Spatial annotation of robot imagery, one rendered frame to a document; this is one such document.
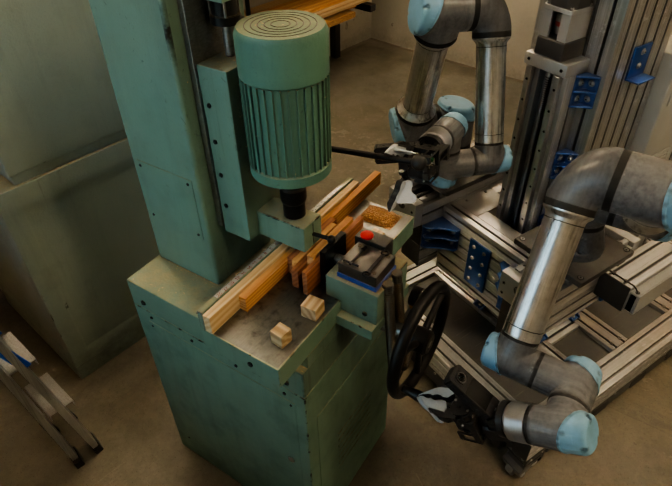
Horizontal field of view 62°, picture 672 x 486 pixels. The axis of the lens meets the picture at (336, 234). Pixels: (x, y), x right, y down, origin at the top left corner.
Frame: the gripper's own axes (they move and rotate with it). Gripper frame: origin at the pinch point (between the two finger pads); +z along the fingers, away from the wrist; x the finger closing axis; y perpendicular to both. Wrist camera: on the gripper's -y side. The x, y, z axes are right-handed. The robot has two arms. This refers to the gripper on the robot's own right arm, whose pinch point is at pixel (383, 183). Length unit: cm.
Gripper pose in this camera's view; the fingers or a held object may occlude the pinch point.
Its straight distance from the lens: 126.6
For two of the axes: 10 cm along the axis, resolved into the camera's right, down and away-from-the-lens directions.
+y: 8.3, 2.5, -5.0
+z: -5.5, 5.2, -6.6
